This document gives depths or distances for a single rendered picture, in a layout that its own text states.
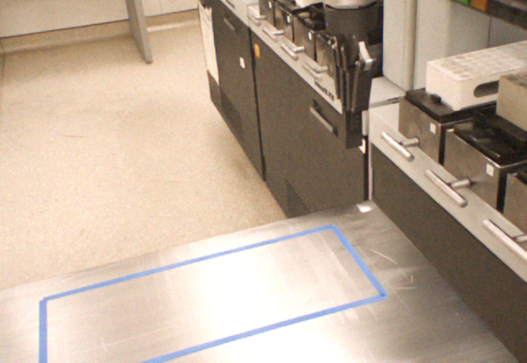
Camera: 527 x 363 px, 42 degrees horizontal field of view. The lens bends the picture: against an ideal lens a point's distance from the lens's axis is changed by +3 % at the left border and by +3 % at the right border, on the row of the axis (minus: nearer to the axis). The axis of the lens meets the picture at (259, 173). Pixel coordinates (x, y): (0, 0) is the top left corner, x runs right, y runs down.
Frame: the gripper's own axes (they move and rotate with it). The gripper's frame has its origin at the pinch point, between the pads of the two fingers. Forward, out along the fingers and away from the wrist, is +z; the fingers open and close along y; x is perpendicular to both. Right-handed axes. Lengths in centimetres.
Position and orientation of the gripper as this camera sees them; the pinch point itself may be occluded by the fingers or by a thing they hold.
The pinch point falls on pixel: (352, 127)
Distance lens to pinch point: 110.7
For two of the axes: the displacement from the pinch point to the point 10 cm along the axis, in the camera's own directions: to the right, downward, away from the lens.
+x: -9.5, 2.1, -2.2
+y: -2.9, -4.4, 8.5
